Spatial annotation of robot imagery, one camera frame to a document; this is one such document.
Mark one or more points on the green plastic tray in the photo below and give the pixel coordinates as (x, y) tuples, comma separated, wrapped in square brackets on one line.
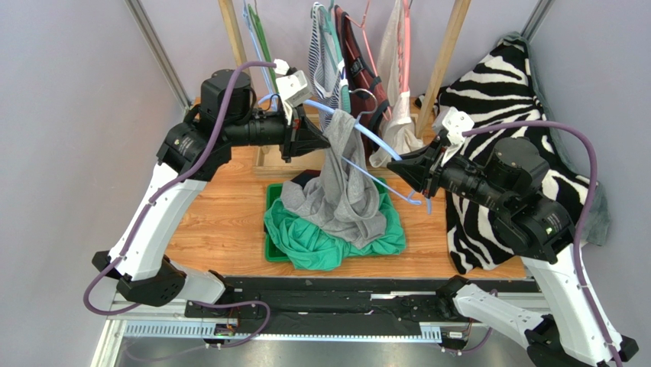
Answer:
[(271, 252)]

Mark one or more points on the wooden clothes rack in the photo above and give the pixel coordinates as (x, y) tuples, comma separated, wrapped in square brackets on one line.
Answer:
[(425, 116)]

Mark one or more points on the navy maroon tank top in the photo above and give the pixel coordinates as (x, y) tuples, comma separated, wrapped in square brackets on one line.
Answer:
[(303, 178)]

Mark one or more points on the green velvet hanger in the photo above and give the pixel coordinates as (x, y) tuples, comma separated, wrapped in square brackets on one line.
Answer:
[(264, 46)]

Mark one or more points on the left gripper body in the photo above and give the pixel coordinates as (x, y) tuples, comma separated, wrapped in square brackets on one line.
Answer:
[(289, 148)]

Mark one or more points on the white tank top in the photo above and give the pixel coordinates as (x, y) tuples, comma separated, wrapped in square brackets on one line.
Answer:
[(398, 129)]

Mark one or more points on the pink plastic hanger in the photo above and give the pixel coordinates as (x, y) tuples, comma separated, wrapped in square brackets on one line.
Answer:
[(404, 47)]

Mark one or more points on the blue striped tank top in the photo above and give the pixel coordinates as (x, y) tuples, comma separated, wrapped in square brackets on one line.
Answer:
[(321, 75)]

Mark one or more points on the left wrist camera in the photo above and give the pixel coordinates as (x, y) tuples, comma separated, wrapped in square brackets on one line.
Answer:
[(293, 88)]

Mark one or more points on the zebra print blanket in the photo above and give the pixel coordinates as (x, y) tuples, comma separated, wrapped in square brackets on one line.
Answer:
[(503, 88)]

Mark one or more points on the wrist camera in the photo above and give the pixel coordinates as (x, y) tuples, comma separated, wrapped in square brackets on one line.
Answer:
[(293, 88), (451, 123)]

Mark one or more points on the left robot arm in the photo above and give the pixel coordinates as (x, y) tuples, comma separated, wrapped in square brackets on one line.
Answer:
[(225, 117)]

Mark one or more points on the grey tank top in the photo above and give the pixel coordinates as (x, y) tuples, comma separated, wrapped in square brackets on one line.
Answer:
[(341, 201)]

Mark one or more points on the light blue plastic hanger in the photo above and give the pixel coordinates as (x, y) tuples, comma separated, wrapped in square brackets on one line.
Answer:
[(376, 142)]

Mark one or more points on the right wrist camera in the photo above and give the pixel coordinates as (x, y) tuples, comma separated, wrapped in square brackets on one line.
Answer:
[(451, 123)]

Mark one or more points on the green tank top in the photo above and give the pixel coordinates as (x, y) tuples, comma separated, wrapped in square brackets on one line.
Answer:
[(309, 248)]

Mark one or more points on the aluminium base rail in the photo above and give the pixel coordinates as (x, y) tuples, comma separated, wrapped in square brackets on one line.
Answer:
[(312, 321)]

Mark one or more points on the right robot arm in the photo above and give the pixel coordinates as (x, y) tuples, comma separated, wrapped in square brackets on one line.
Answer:
[(538, 230)]

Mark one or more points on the thin pink wire hanger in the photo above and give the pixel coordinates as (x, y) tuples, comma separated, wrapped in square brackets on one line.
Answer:
[(362, 26)]

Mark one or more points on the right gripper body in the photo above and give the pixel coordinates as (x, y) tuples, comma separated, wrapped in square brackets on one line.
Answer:
[(434, 167)]

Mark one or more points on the teal plastic hanger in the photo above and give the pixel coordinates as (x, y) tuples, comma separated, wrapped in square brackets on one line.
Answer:
[(330, 39)]

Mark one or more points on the maroon printed tank top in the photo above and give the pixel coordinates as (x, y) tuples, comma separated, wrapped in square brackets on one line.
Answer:
[(360, 76)]

